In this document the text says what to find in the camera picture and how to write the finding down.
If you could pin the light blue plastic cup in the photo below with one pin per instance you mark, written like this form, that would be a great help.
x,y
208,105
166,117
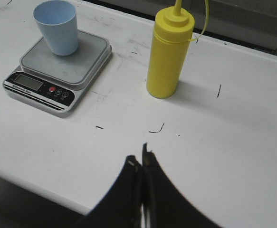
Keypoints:
x,y
56,20

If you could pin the silver digital kitchen scale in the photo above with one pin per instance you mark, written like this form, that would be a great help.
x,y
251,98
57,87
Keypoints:
x,y
56,84

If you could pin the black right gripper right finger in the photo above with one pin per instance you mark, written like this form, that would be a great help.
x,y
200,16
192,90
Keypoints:
x,y
163,205

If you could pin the yellow squeeze bottle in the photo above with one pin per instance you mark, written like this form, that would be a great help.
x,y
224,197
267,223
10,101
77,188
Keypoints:
x,y
172,35

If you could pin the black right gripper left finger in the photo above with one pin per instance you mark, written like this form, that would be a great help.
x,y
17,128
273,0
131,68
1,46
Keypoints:
x,y
121,206

